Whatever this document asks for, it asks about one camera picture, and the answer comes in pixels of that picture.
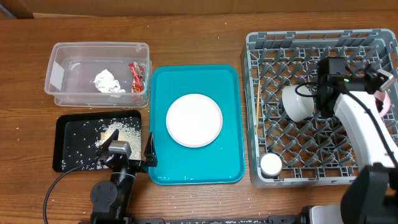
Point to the white paper cup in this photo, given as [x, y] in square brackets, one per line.
[270, 165]

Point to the wooden chopstick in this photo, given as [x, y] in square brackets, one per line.
[258, 103]

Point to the clear plastic bin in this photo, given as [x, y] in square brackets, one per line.
[73, 67]

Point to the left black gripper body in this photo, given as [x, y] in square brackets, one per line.
[135, 166]

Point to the teal plastic tray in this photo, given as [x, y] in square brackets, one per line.
[220, 162]

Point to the white napkin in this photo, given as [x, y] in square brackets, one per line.
[106, 83]

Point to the pink bowl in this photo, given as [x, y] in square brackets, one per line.
[383, 102]

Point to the pink plate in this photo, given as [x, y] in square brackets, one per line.
[194, 120]

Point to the red snack wrapper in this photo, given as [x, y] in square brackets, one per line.
[137, 71]

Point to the grey dishwasher rack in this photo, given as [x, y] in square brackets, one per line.
[315, 151]

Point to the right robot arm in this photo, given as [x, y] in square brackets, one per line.
[351, 99]

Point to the grey bowl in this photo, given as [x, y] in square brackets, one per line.
[297, 107]

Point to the rice and food scraps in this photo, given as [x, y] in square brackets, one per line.
[81, 140]

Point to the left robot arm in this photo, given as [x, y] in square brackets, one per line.
[110, 198]

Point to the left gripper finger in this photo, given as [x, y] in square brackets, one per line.
[149, 152]
[108, 141]

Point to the black waste tray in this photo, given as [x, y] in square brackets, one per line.
[61, 122]

